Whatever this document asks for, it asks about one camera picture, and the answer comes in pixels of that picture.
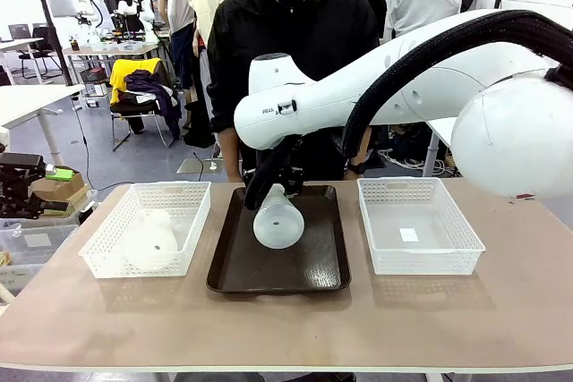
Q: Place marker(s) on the dark brown plastic tray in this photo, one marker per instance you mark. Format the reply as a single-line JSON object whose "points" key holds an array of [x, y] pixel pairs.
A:
{"points": [[322, 265]]}

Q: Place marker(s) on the cluttered background desk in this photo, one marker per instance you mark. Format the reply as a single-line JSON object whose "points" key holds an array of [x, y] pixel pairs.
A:
{"points": [[112, 47]]}

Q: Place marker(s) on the brown cardboard box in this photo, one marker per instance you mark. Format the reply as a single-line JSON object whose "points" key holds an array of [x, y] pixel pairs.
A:
{"points": [[58, 187]]}

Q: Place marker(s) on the black wristwatch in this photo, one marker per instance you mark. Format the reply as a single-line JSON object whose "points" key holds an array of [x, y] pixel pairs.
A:
{"points": [[356, 168]]}

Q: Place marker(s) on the person's left hand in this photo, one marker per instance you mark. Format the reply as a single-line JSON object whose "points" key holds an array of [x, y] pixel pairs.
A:
{"points": [[353, 177]]}

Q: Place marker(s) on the white paper label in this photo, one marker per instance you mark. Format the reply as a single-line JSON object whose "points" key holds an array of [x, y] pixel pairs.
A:
{"points": [[409, 235]]}

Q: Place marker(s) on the purple clothes pile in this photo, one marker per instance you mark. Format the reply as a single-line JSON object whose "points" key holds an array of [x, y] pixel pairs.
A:
{"points": [[152, 87]]}

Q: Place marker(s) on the red and black box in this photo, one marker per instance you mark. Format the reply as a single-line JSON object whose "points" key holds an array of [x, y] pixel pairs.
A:
{"points": [[94, 75]]}

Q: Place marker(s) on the black metal stand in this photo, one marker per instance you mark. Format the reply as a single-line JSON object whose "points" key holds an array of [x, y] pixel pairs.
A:
{"points": [[18, 165]]}

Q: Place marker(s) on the black office chair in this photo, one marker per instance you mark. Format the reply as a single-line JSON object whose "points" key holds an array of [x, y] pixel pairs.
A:
{"points": [[42, 46]]}

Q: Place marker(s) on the grey floor plate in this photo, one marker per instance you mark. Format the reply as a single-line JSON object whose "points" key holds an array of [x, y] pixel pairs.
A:
{"points": [[192, 166]]}

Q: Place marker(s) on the translucent plastic conical flask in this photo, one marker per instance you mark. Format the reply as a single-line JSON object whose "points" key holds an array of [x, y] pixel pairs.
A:
{"points": [[152, 239], [278, 225]]}

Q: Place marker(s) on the black metal chair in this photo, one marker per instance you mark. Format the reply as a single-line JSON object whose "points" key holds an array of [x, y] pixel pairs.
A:
{"points": [[130, 109]]}

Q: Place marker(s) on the mannequin with white tank top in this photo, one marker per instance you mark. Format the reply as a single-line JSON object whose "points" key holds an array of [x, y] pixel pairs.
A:
{"points": [[179, 2]]}

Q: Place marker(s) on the yellow cloth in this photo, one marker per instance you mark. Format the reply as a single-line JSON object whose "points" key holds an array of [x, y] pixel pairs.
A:
{"points": [[121, 73]]}

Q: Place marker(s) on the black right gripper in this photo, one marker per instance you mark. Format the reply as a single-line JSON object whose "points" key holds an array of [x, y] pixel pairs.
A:
{"points": [[291, 163]]}

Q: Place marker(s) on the white perforated plastic basket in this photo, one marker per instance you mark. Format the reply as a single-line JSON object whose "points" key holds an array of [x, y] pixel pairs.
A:
{"points": [[425, 263], [112, 261]]}

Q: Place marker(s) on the green and white packet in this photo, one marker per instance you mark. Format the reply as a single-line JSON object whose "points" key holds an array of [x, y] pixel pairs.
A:
{"points": [[62, 175]]}

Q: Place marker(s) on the person's left forearm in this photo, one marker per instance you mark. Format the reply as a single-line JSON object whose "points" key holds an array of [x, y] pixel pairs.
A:
{"points": [[365, 145]]}

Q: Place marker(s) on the black light stand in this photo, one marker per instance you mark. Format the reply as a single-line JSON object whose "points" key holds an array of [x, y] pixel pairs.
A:
{"points": [[56, 39]]}

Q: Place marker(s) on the white side table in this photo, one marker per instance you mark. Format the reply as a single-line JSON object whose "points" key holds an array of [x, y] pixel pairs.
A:
{"points": [[443, 127]]}

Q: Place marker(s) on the person's right forearm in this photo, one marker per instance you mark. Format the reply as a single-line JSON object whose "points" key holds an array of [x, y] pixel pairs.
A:
{"points": [[228, 154]]}

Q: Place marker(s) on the clear plastic storage bin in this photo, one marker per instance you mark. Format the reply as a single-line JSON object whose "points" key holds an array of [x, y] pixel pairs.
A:
{"points": [[40, 239]]}

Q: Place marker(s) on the white table with legs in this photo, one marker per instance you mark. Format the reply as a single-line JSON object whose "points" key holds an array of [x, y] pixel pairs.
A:
{"points": [[27, 104]]}

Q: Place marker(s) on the person in black shirt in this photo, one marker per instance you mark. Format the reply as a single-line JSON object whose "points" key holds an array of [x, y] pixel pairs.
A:
{"points": [[322, 33]]}

